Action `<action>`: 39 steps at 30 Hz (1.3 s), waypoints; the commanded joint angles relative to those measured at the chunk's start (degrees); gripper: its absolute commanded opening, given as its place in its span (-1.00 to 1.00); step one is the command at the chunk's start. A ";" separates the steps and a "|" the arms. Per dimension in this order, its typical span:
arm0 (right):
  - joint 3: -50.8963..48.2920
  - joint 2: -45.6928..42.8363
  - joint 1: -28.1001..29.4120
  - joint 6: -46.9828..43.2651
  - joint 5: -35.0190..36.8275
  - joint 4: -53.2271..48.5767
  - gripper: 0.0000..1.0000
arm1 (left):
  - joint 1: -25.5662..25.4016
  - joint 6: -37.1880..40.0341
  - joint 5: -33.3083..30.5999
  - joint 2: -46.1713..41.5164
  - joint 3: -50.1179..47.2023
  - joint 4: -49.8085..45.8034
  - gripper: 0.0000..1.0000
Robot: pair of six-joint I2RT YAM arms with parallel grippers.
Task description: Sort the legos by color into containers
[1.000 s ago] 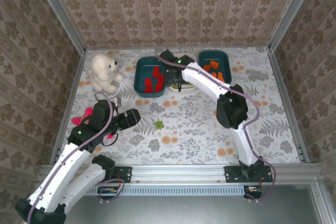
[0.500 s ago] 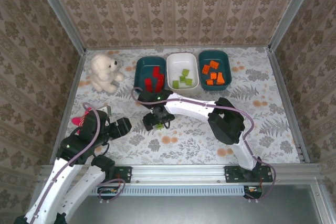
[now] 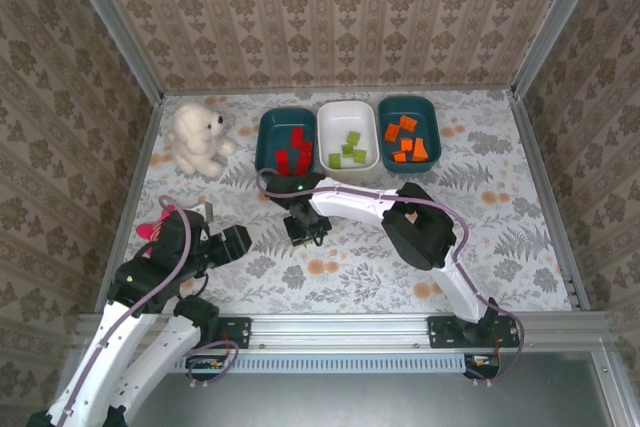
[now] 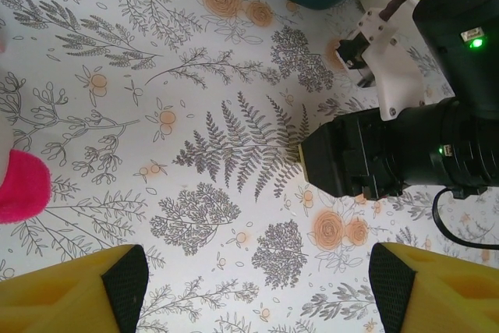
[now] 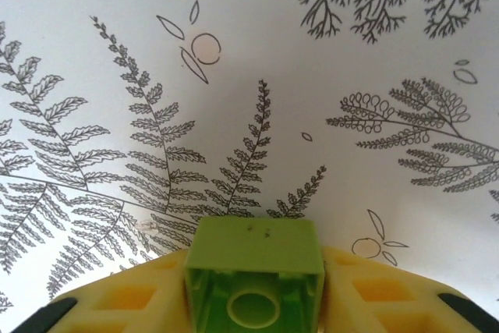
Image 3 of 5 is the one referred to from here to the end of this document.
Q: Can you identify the pink haired rag doll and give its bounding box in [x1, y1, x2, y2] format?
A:
[135, 204, 176, 261]

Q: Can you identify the teal plastic bin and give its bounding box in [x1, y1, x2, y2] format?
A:
[254, 106, 319, 183]
[377, 95, 444, 174]

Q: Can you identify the white plastic bin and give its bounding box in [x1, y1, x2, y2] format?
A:
[317, 100, 380, 181]

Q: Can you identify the white teddy bear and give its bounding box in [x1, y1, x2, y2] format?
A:
[166, 101, 239, 178]

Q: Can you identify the floral patterned table cover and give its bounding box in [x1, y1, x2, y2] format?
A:
[107, 89, 576, 313]

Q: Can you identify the grey metal panel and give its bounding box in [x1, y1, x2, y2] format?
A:
[127, 351, 621, 427]

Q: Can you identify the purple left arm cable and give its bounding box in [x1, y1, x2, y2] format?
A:
[47, 195, 241, 421]

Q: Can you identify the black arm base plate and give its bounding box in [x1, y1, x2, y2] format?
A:
[199, 315, 252, 350]
[427, 315, 517, 350]

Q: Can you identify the thin aluminium table edge rail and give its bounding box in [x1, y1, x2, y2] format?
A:
[160, 86, 516, 97]

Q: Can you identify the wide aluminium mounting rail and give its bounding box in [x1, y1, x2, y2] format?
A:
[74, 311, 619, 351]

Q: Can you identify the grey slotted cable duct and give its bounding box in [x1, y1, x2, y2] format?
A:
[169, 352, 469, 374]

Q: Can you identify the aluminium frame post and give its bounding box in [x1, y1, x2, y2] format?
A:
[58, 0, 166, 103]
[510, 0, 611, 98]

